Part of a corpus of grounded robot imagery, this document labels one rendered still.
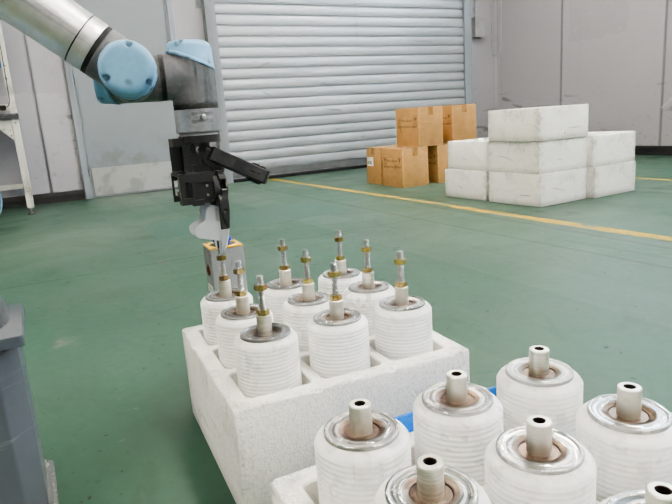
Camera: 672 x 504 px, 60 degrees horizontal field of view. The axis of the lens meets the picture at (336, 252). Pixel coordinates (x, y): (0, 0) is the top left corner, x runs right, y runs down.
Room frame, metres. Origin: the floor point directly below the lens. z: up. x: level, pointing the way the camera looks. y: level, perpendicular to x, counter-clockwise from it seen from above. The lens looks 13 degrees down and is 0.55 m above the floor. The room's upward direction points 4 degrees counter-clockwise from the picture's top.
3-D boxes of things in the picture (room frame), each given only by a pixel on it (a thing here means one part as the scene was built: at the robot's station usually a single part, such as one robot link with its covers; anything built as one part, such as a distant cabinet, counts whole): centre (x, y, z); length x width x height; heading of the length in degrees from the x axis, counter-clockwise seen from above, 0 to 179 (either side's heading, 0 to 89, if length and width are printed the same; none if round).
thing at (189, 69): (1.03, 0.22, 0.64); 0.09 x 0.08 x 0.11; 107
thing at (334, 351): (0.87, 0.01, 0.16); 0.10 x 0.10 x 0.18
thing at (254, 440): (0.98, 0.05, 0.09); 0.39 x 0.39 x 0.18; 24
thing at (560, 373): (0.63, -0.23, 0.25); 0.08 x 0.08 x 0.01
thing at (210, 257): (1.22, 0.24, 0.16); 0.07 x 0.07 x 0.31; 24
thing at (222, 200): (1.02, 0.20, 0.42); 0.05 x 0.02 x 0.09; 26
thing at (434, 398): (0.58, -0.12, 0.25); 0.08 x 0.08 x 0.01
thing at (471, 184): (3.83, -1.03, 0.09); 0.39 x 0.39 x 0.18; 28
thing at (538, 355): (0.63, -0.23, 0.26); 0.02 x 0.02 x 0.03
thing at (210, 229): (1.02, 0.22, 0.38); 0.06 x 0.03 x 0.09; 116
